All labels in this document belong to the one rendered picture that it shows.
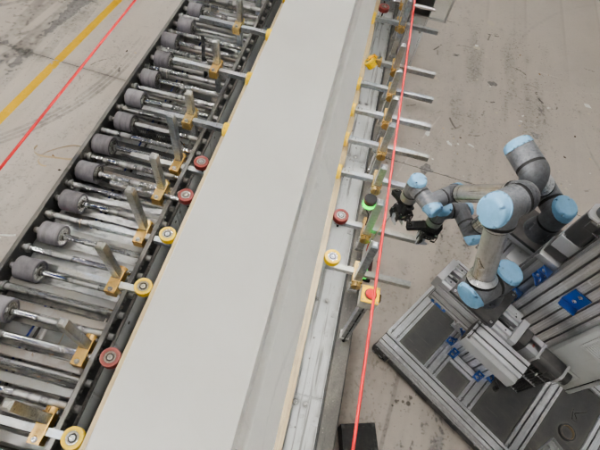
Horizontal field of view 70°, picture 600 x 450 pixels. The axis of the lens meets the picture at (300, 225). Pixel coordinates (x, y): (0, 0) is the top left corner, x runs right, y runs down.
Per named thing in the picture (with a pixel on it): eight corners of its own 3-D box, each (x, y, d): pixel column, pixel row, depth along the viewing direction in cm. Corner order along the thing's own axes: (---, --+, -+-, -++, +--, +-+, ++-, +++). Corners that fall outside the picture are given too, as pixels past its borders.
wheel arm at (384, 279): (408, 284, 216) (411, 280, 212) (408, 290, 214) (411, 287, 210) (325, 263, 217) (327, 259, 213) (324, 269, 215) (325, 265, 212)
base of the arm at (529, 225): (558, 233, 211) (571, 222, 203) (544, 250, 205) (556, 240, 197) (532, 213, 216) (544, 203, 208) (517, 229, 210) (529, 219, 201)
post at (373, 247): (355, 287, 222) (379, 241, 182) (354, 292, 221) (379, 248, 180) (349, 285, 223) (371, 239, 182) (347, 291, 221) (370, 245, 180)
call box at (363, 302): (375, 295, 171) (380, 288, 165) (373, 312, 167) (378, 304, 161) (358, 291, 171) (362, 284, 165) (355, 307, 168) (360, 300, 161)
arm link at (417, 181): (418, 188, 177) (406, 174, 181) (410, 204, 186) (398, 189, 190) (433, 183, 180) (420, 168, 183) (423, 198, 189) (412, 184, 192)
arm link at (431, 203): (454, 202, 177) (437, 182, 182) (432, 211, 174) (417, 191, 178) (445, 212, 184) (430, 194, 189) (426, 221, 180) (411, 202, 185)
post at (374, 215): (361, 248, 238) (385, 198, 197) (360, 254, 236) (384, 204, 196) (354, 246, 238) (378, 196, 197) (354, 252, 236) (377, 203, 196)
